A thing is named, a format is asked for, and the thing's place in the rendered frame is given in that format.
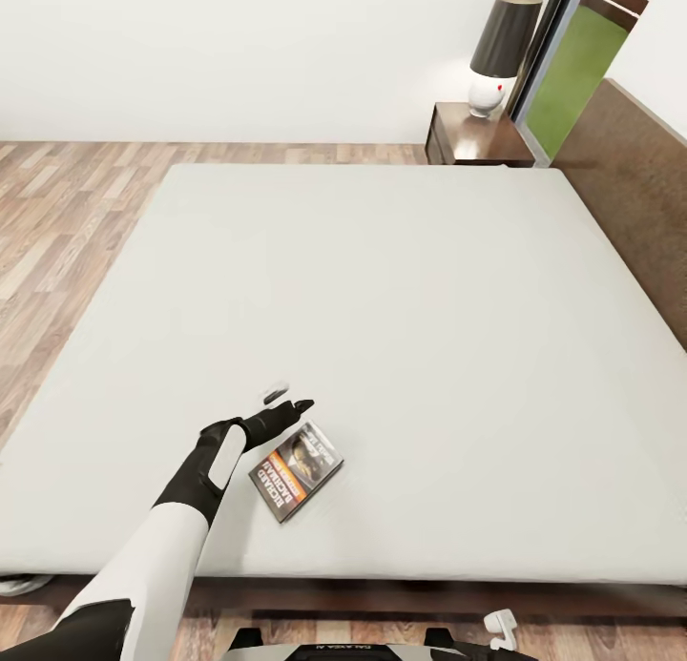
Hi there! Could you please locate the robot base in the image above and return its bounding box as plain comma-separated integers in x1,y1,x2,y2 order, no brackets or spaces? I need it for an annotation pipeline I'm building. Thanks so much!
219,628,455,661

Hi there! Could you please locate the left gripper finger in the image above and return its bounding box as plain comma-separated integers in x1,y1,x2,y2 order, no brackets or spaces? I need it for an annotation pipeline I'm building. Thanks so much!
294,400,315,416

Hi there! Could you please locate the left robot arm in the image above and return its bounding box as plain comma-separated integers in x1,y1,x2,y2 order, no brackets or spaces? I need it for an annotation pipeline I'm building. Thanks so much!
0,381,315,661

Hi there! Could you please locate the hardback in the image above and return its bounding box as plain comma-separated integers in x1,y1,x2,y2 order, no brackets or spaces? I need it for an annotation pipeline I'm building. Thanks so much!
248,419,344,524

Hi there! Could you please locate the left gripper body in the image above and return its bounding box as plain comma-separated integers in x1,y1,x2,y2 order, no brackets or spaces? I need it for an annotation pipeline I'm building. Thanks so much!
254,401,300,443

